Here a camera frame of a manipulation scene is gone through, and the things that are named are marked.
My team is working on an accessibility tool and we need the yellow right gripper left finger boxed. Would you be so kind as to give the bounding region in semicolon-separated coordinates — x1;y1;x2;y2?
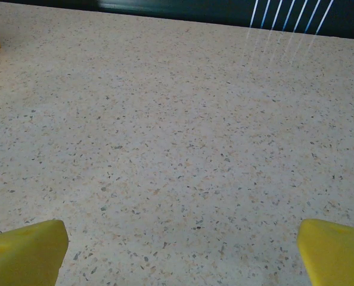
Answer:
0;219;69;286

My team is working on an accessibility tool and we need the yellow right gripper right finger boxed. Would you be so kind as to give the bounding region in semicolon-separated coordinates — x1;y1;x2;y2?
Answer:
296;219;354;286

